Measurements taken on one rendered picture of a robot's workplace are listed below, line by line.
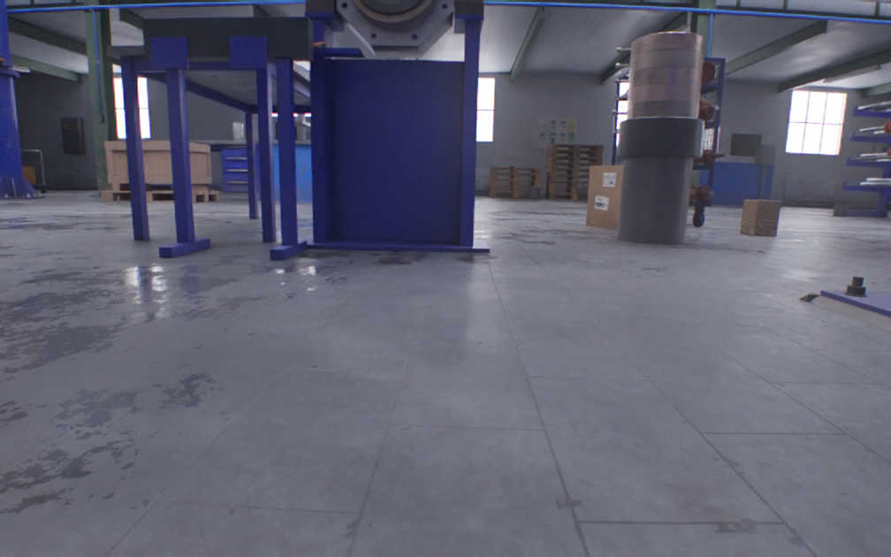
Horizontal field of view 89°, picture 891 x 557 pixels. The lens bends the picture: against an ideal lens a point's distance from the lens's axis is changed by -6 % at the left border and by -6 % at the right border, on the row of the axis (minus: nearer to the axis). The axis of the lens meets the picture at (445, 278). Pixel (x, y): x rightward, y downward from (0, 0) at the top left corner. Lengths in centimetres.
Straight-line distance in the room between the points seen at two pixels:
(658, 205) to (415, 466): 240
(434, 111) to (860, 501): 199
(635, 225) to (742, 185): 1124
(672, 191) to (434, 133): 131
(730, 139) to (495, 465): 1352
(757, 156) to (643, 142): 1143
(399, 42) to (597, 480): 191
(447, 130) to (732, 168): 1196
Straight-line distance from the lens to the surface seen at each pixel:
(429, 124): 223
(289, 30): 199
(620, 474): 54
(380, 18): 210
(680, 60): 286
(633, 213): 280
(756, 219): 387
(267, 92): 238
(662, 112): 279
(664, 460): 58
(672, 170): 279
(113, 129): 1013
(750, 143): 1411
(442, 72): 227
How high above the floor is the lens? 28
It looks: 11 degrees down
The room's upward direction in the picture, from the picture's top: 1 degrees clockwise
